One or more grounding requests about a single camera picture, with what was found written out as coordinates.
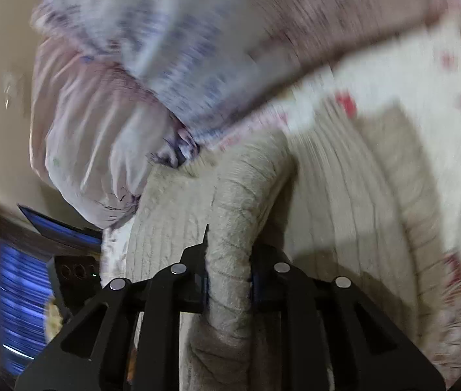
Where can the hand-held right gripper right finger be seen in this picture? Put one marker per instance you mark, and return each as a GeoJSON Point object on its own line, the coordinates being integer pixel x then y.
{"type": "Point", "coordinates": [257, 289]}

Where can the lavender print pillow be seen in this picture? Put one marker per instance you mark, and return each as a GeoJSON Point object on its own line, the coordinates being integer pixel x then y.
{"type": "Point", "coordinates": [165, 28]}

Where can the white floral quilted bedsheet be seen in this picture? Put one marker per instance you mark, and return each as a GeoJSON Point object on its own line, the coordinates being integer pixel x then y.
{"type": "Point", "coordinates": [397, 81]}

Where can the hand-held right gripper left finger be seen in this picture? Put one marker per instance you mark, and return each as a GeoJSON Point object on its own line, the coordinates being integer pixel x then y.
{"type": "Point", "coordinates": [192, 293]}

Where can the blue striped panel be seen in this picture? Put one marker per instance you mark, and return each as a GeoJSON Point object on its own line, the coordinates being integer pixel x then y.
{"type": "Point", "coordinates": [15, 293]}

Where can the pale pink floral pillow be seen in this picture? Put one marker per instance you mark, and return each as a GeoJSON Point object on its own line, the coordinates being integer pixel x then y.
{"type": "Point", "coordinates": [92, 130]}

